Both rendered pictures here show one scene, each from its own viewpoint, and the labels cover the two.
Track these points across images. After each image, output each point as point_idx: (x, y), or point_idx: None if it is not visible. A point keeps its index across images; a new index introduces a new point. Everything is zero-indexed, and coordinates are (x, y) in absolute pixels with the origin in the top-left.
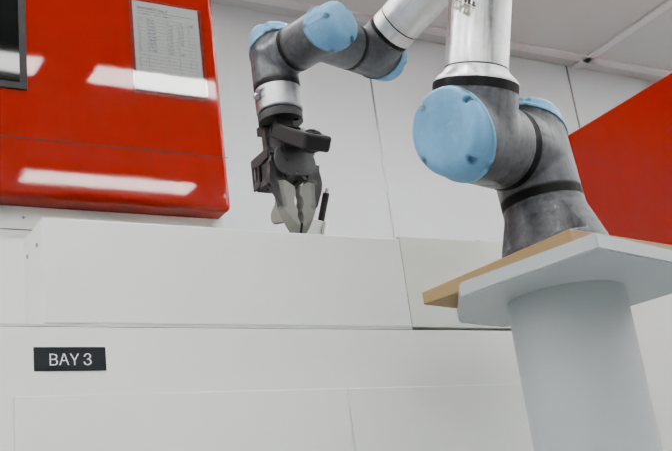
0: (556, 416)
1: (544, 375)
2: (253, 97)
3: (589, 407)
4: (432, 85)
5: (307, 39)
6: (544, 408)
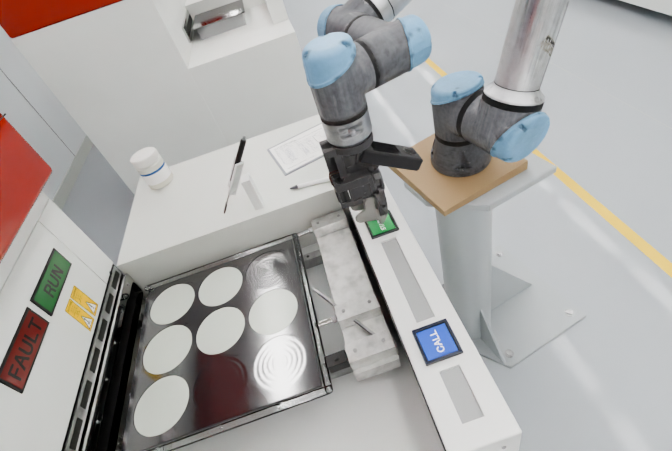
0: (483, 227)
1: (481, 215)
2: (352, 135)
3: (491, 217)
4: (514, 106)
5: (409, 67)
6: (478, 227)
